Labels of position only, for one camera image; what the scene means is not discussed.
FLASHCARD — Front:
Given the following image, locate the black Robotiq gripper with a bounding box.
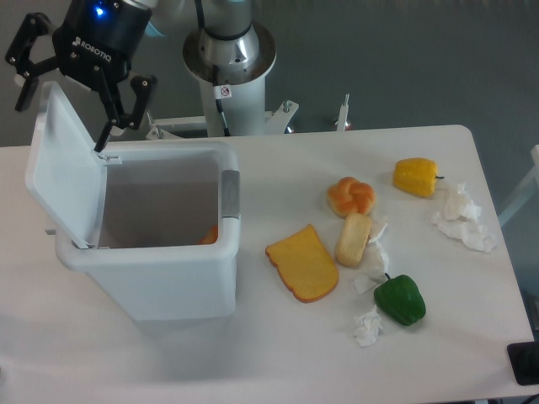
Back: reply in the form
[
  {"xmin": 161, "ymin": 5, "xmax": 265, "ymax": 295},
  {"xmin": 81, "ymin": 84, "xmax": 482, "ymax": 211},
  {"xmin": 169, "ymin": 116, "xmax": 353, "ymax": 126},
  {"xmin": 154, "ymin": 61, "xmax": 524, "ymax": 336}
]
[{"xmin": 5, "ymin": 1, "xmax": 157, "ymax": 152}]

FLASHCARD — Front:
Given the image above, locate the white trash can lid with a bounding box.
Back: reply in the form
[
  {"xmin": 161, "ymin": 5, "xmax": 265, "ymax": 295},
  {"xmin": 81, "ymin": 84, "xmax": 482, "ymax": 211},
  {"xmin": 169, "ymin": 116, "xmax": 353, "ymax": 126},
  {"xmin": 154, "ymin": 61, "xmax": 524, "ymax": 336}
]
[{"xmin": 25, "ymin": 82, "xmax": 122, "ymax": 249}]

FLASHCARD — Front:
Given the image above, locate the white plastic trash can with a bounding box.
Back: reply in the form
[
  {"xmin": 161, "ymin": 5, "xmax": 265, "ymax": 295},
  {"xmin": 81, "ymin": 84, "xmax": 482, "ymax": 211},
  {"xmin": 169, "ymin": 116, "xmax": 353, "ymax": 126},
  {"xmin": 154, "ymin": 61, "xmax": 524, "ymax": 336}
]
[{"xmin": 56, "ymin": 141, "xmax": 241, "ymax": 321}]

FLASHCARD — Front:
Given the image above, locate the orange item inside trash can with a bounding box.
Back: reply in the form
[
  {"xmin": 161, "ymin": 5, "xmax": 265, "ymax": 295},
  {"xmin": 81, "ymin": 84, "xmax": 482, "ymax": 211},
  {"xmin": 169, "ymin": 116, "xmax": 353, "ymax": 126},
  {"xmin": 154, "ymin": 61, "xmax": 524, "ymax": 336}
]
[{"xmin": 197, "ymin": 224, "xmax": 219, "ymax": 245}]

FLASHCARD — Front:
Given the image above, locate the round knotted bread roll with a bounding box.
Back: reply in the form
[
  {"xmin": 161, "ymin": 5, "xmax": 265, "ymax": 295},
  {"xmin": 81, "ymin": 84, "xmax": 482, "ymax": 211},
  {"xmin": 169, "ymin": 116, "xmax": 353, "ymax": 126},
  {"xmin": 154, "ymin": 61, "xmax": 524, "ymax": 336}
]
[{"xmin": 326, "ymin": 177, "xmax": 376, "ymax": 218}]

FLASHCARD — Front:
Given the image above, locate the yellow toast bread slice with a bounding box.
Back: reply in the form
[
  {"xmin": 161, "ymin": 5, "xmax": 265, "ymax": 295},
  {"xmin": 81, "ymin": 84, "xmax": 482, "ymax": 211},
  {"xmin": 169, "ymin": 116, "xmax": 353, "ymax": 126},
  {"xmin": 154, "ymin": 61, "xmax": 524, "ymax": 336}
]
[{"xmin": 265, "ymin": 224, "xmax": 339, "ymax": 303}]

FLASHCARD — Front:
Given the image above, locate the pale oblong bread bun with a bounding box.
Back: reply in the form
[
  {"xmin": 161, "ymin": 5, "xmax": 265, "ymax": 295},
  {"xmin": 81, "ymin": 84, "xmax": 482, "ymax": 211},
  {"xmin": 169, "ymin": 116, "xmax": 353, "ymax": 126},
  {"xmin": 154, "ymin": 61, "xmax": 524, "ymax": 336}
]
[{"xmin": 335, "ymin": 213, "xmax": 372, "ymax": 268}]

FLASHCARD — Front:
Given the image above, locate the yellow bell pepper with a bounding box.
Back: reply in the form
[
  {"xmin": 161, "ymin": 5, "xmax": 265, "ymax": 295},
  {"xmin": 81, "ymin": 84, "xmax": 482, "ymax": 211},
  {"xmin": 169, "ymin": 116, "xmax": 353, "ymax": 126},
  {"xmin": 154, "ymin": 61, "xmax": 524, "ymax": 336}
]
[{"xmin": 392, "ymin": 157, "xmax": 443, "ymax": 198}]

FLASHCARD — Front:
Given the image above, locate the crumpled tissue beside bun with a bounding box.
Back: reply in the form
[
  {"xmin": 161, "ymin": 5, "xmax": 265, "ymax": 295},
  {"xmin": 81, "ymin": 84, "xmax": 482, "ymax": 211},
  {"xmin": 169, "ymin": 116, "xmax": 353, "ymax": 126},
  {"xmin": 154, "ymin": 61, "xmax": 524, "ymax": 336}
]
[{"xmin": 352, "ymin": 215, "xmax": 389, "ymax": 295}]

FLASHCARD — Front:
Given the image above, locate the small crumpled white tissue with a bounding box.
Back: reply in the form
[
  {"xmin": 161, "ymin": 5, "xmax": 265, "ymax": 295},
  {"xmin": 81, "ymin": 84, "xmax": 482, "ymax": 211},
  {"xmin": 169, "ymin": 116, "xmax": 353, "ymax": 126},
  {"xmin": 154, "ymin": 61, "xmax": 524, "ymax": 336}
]
[{"xmin": 353, "ymin": 306, "xmax": 383, "ymax": 348}]

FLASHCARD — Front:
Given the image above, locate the green bell pepper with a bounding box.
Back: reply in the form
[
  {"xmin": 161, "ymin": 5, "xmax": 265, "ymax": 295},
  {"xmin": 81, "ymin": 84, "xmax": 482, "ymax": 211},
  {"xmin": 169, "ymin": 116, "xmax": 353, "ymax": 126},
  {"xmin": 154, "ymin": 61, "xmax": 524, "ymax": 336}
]
[{"xmin": 373, "ymin": 274, "xmax": 426, "ymax": 327}]

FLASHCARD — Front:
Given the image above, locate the large crumpled white tissue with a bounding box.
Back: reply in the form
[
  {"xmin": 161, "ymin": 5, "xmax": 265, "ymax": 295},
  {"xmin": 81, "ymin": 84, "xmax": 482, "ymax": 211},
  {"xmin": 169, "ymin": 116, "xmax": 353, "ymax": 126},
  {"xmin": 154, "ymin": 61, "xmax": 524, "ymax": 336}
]
[{"xmin": 430, "ymin": 183, "xmax": 497, "ymax": 253}]

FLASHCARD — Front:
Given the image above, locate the white furniture edge at right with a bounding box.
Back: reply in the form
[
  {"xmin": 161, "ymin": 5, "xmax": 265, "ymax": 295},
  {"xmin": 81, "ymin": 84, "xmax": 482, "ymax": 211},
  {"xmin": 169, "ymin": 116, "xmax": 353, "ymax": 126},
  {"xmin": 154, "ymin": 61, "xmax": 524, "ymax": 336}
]
[{"xmin": 498, "ymin": 145, "xmax": 538, "ymax": 227}]

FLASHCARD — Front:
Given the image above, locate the black device at table edge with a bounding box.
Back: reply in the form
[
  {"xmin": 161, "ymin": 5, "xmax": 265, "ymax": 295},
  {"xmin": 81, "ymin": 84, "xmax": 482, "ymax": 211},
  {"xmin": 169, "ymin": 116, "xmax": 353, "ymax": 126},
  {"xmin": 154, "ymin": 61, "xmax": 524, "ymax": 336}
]
[{"xmin": 507, "ymin": 342, "xmax": 538, "ymax": 385}]

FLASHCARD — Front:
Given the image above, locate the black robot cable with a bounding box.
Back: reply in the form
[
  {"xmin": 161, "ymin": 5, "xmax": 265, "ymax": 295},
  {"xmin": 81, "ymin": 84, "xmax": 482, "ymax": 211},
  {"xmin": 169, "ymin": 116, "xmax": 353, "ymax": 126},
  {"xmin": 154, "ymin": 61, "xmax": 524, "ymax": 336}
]
[{"xmin": 193, "ymin": 0, "xmax": 232, "ymax": 137}]

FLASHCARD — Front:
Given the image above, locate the white metal robot base frame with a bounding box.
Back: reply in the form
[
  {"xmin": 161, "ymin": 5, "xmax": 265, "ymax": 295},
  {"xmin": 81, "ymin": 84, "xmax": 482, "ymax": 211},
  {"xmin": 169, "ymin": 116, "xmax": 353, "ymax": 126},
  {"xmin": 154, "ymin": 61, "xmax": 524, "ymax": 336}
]
[{"xmin": 146, "ymin": 93, "xmax": 351, "ymax": 141}]

